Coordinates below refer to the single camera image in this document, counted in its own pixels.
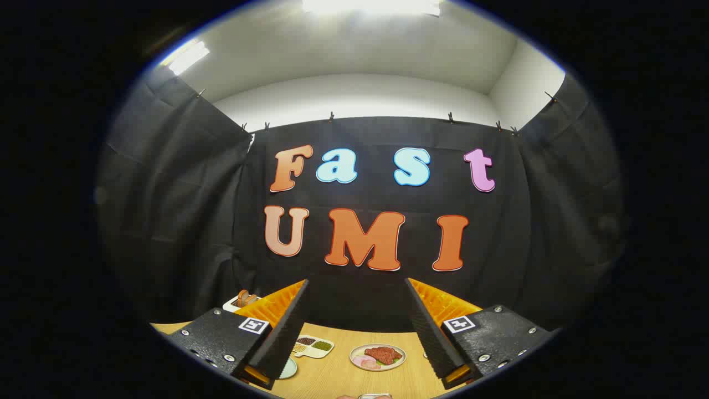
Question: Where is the brown steak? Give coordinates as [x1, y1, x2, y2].
[364, 346, 403, 365]

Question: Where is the white oval plate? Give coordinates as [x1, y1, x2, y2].
[350, 344, 407, 371]

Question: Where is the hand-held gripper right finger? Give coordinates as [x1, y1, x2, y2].
[404, 277, 556, 390]

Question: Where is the row of black cloth clips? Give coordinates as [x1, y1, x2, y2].
[197, 89, 558, 137]

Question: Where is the white divided dish with beans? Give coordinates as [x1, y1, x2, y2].
[292, 334, 335, 359]

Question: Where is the black backdrop cloth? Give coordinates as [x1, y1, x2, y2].
[95, 72, 629, 333]

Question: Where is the white toaster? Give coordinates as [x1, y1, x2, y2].
[223, 289, 261, 313]

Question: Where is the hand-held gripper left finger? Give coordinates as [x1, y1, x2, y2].
[166, 279, 310, 390]

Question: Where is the ceiling light panel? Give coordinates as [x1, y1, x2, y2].
[302, 0, 441, 17]
[161, 40, 211, 76]

